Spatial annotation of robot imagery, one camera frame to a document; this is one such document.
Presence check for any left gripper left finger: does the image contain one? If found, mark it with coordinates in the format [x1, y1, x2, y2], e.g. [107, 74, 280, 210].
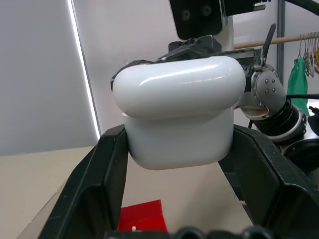
[37, 123, 129, 239]

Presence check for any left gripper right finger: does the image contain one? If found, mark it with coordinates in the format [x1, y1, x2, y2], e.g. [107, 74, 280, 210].
[218, 123, 319, 239]

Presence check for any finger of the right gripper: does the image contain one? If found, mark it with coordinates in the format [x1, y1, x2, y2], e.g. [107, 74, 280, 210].
[240, 63, 253, 93]
[110, 58, 163, 95]

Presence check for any white earbud charging case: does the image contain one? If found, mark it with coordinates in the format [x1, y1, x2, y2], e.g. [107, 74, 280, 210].
[111, 55, 247, 171]

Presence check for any green garment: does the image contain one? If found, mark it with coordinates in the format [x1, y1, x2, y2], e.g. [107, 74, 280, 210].
[286, 58, 310, 116]

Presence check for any grey metal pole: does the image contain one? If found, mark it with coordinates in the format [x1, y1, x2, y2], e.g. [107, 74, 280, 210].
[277, 0, 286, 81]

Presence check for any white LED light strip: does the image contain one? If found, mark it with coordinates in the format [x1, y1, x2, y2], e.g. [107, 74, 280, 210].
[66, 0, 102, 143]

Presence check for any red block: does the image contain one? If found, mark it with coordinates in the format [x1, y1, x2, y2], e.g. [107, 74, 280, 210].
[117, 199, 168, 233]

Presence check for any bunch of clothes hangers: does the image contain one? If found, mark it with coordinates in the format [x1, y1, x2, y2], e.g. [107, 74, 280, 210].
[298, 31, 319, 78]

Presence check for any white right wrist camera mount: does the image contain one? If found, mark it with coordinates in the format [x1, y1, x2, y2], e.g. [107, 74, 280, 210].
[168, 0, 235, 51]

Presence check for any wooden clothes rail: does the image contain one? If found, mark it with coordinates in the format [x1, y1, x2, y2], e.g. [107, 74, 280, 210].
[234, 33, 319, 50]

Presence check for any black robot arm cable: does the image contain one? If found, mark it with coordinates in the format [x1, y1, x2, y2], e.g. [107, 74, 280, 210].
[286, 93, 319, 99]

